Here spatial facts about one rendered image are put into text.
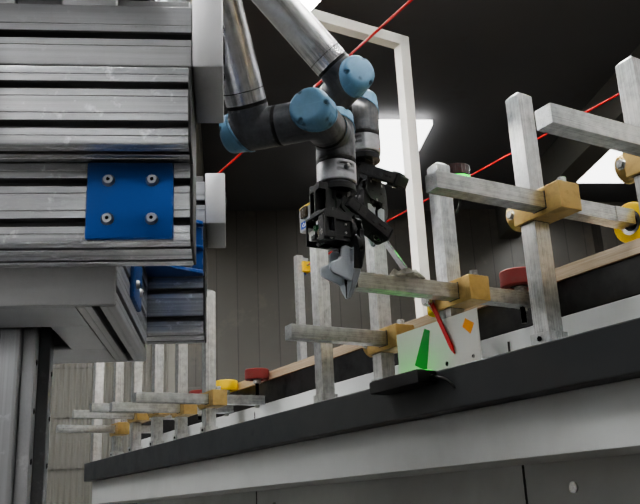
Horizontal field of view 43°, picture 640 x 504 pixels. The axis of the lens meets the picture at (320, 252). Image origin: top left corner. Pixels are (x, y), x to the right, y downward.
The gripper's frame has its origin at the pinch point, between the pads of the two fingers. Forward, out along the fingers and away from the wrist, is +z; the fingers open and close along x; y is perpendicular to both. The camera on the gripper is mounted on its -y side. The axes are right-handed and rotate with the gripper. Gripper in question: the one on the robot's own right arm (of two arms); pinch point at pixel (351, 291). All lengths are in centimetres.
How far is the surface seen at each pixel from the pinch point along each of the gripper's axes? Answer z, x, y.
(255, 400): 1, -123, -40
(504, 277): -7.1, 0.1, -37.6
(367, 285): -1.1, 1.5, -2.5
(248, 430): 15, -91, -23
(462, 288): -2.5, 2.9, -23.7
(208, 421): 8, -127, -26
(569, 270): -6.8, 10.2, -45.5
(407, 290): -1.1, 1.6, -11.5
